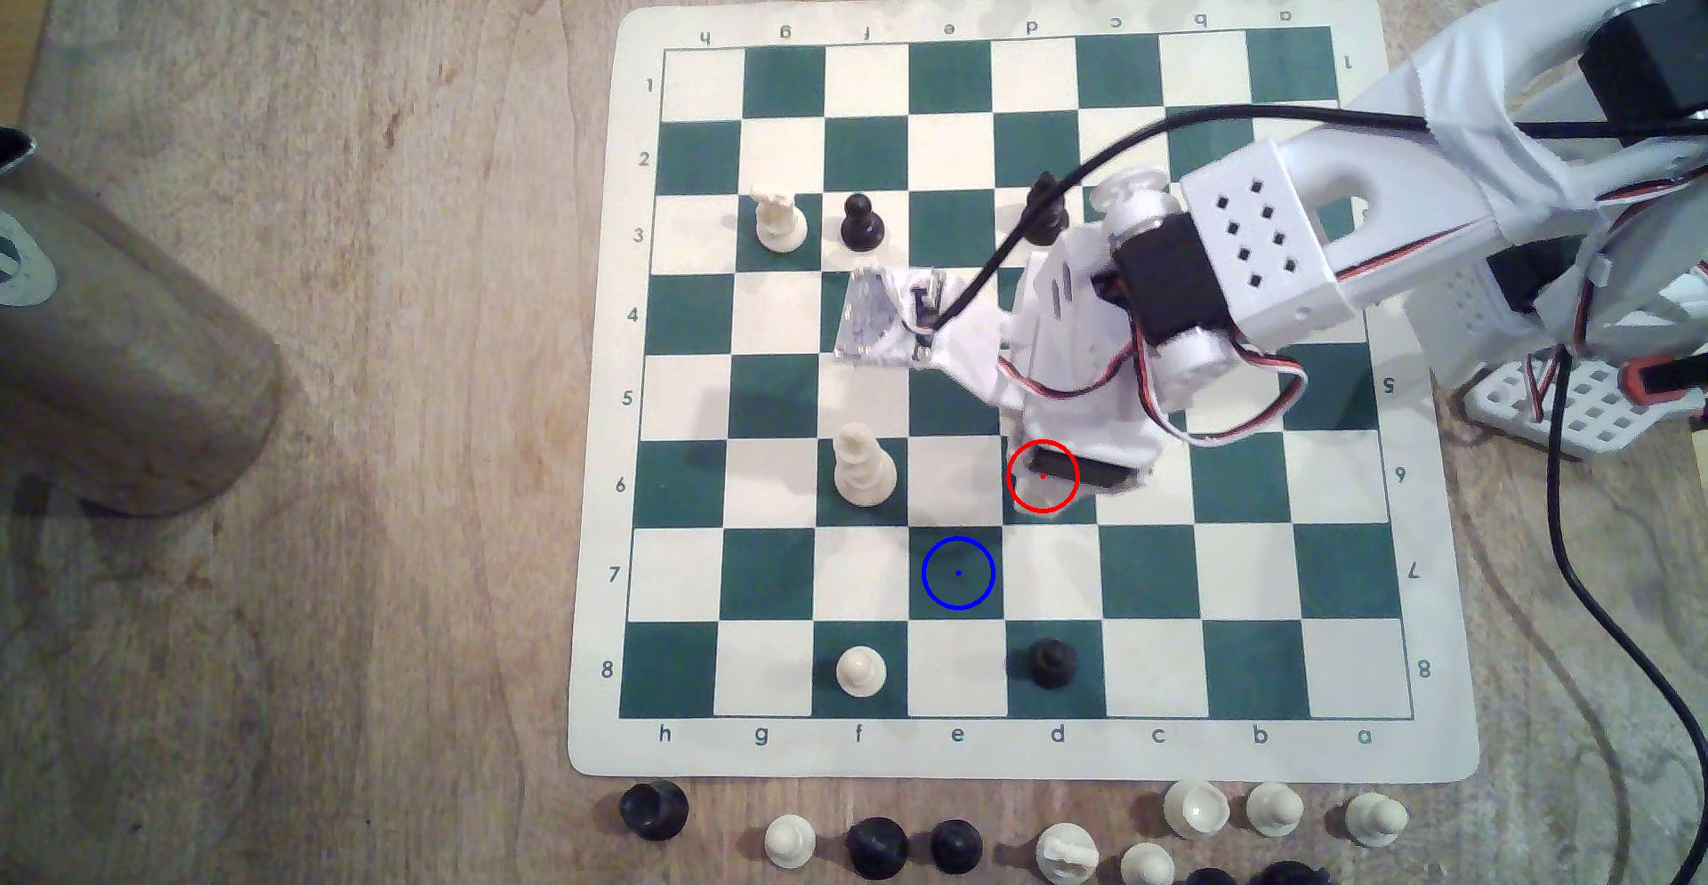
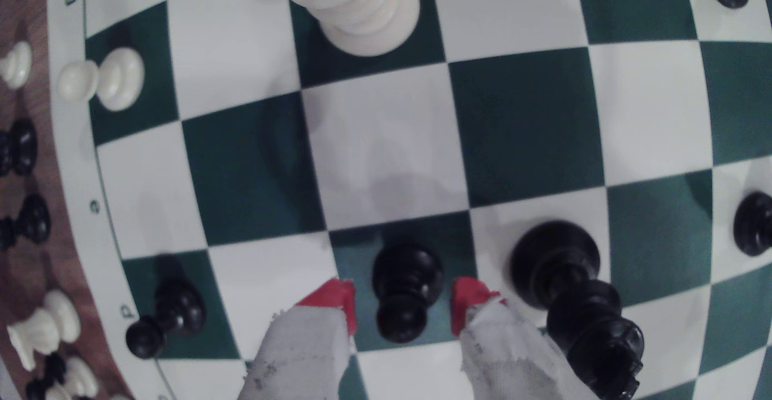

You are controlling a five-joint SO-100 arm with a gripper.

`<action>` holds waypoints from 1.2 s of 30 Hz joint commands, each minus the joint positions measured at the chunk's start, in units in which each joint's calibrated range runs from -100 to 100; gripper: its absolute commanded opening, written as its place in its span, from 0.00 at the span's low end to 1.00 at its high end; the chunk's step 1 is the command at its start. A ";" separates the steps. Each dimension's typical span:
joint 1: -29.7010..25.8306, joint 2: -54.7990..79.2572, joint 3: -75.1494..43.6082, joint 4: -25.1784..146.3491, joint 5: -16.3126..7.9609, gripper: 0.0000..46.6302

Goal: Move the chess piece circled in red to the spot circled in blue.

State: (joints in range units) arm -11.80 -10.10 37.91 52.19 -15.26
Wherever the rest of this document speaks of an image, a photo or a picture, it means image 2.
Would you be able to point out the black chess pawn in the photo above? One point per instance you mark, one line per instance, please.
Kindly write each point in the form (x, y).
(754, 224)
(404, 285)
(172, 315)

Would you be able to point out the tall black chess king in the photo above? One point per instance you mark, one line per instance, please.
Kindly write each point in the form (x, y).
(573, 303)

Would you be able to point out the large white chess piece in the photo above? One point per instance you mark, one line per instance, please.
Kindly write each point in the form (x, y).
(356, 8)

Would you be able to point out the green and white chess board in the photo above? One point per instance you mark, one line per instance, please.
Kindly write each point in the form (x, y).
(386, 147)

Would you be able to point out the white chess pawn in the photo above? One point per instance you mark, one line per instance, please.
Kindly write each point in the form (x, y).
(78, 379)
(117, 79)

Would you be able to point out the white chess knight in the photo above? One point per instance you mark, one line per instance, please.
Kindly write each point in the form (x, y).
(48, 324)

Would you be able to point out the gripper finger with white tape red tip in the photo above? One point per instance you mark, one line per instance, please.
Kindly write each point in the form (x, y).
(301, 352)
(506, 358)

